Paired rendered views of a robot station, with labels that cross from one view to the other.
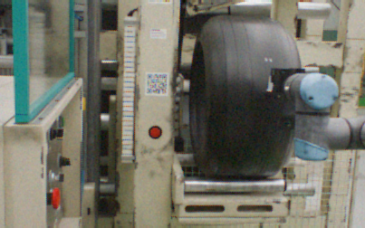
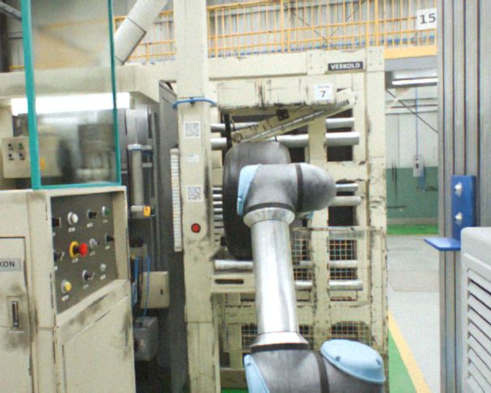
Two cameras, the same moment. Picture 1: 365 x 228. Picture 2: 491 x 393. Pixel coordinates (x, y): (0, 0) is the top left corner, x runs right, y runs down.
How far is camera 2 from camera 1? 0.65 m
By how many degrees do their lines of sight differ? 15
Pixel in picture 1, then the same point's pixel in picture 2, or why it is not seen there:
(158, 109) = (196, 210)
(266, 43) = (261, 157)
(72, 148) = (121, 232)
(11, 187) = (32, 226)
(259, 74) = not seen: hidden behind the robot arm
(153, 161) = (195, 249)
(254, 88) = not seen: hidden behind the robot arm
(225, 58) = (231, 169)
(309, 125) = not seen: hidden behind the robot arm
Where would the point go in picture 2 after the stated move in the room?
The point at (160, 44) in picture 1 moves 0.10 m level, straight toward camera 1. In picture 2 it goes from (195, 165) to (188, 165)
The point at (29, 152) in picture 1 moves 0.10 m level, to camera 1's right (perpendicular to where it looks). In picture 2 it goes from (39, 205) to (73, 205)
